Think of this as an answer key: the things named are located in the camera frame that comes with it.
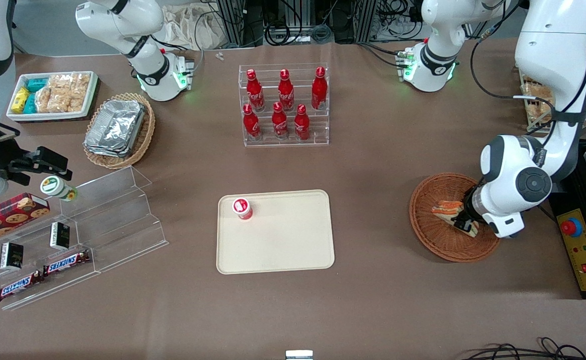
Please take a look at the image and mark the yellow snack pack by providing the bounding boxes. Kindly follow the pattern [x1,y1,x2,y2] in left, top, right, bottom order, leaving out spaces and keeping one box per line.
[12,87,30,114]

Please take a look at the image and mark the small black box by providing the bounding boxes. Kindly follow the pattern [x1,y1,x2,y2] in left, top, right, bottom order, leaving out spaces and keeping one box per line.
[0,242,24,271]
[49,222,71,251]

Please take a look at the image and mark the fried snack pack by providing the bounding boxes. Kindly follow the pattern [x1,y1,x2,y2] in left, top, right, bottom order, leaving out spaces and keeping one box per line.
[527,98,555,122]
[522,81,554,99]

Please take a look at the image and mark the yellow emergency stop box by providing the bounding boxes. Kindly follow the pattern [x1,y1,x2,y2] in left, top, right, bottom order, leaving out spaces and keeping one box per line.
[557,209,586,292]

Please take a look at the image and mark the white cloth bag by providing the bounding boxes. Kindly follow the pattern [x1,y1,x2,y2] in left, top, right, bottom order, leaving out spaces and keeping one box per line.
[162,4,226,51]

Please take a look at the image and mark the white snack tray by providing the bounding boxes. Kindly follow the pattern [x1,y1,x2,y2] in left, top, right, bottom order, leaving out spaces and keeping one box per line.
[6,71,99,122]

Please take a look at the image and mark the triangular sandwich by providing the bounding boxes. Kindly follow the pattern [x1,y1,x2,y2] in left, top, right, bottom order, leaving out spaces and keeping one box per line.
[432,199,480,237]

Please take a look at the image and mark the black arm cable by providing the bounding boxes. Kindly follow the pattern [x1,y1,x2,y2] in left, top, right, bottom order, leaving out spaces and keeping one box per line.
[469,0,586,137]

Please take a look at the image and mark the brown wicker basket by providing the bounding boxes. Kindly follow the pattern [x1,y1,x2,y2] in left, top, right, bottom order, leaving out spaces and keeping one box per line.
[409,172,501,263]

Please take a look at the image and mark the stack of foil trays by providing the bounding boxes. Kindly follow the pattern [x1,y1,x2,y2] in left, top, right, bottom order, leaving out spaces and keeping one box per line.
[84,99,147,158]

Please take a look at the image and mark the red tartan cookie box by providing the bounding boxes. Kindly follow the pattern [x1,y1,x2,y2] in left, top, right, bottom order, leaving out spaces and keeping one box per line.
[0,193,51,249]

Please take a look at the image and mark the black cable bundle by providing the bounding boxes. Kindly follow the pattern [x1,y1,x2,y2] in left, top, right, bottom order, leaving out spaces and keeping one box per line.
[465,337,586,360]

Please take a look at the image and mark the red cola bottle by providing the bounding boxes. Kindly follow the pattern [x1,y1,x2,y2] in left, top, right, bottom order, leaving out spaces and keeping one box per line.
[245,69,265,112]
[278,69,295,112]
[311,66,329,111]
[271,101,290,140]
[294,103,311,141]
[243,103,262,141]

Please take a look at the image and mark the clear acrylic stepped shelf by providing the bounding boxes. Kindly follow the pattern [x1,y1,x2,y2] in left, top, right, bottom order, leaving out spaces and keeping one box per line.
[0,166,169,311]

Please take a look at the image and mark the green lid cup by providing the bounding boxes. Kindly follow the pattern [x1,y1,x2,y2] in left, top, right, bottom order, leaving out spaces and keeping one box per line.
[40,176,79,202]

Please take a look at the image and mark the aluminium frame post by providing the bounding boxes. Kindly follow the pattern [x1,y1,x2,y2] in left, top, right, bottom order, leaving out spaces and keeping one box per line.
[215,0,265,48]
[354,0,380,43]

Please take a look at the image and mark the coiled black cables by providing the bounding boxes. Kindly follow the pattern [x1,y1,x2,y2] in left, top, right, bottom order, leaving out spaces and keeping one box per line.
[264,17,335,47]

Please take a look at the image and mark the clear acrylic bottle rack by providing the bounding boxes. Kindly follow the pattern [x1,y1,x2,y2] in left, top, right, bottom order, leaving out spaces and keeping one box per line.
[238,63,330,147]

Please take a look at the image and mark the snickers bar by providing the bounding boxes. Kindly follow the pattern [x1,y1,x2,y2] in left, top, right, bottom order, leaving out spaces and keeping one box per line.
[0,270,45,303]
[43,249,92,277]

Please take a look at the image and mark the beige plastic tray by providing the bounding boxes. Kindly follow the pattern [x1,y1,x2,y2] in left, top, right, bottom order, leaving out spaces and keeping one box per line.
[216,189,335,275]

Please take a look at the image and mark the light wicker basket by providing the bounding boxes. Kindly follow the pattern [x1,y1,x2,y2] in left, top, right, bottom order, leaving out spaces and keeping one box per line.
[83,92,156,170]

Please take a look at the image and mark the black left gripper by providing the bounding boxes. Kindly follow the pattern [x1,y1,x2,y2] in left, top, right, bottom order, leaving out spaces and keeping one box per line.
[451,184,484,235]

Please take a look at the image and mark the red lid cup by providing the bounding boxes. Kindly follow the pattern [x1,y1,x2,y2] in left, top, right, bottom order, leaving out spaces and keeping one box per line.
[232,198,254,221]

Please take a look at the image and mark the black appliance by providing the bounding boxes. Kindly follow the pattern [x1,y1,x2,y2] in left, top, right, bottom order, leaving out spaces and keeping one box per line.
[548,139,586,301]

